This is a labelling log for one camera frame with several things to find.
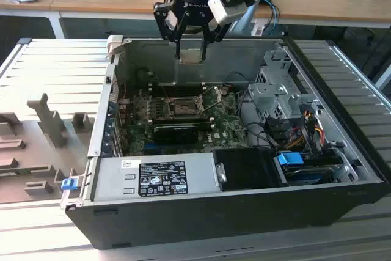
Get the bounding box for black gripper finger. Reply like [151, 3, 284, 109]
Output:
[200, 19, 233, 61]
[153, 2, 188, 60]

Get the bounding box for silver CPU plate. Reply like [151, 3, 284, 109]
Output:
[179, 48, 204, 65]

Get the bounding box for metal socket cover frame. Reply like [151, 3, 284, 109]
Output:
[197, 85, 223, 112]

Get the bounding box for CPU socket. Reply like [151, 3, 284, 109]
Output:
[164, 95, 206, 119]

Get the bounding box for black RAM slots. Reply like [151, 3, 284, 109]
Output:
[152, 83, 206, 97]
[152, 113, 214, 130]

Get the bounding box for beige case latch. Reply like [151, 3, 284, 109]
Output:
[106, 34, 125, 60]

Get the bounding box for silver metal drive cage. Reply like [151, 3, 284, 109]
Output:
[247, 49, 321, 121]

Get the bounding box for green motherboard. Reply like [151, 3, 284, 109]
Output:
[117, 83, 254, 156]

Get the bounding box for long wooden desk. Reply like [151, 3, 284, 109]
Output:
[0, 0, 391, 40]

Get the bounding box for black graphics card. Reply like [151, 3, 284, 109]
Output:
[152, 123, 199, 145]

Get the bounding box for black plastic shroud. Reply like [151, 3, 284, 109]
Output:
[211, 147, 290, 192]

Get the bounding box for blue disk carrier tab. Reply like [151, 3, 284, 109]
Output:
[277, 151, 304, 167]

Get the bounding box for silver power supply with label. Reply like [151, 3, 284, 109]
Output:
[91, 152, 221, 201]

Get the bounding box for hard disk in bay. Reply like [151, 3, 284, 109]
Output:
[282, 163, 335, 186]

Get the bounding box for black open PC case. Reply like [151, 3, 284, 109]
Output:
[60, 35, 391, 250]

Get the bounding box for small blue latch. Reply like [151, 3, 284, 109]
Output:
[60, 178, 77, 191]

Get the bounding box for grey-brown parts rack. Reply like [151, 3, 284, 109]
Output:
[0, 92, 94, 205]

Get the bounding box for green RAM stick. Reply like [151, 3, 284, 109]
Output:
[0, 167, 31, 178]

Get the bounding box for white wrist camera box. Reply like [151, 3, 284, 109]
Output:
[208, 0, 249, 26]

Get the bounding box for blue cable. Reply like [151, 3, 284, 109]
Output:
[259, 0, 280, 37]

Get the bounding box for yellow and red wires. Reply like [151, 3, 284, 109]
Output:
[283, 114, 326, 152]

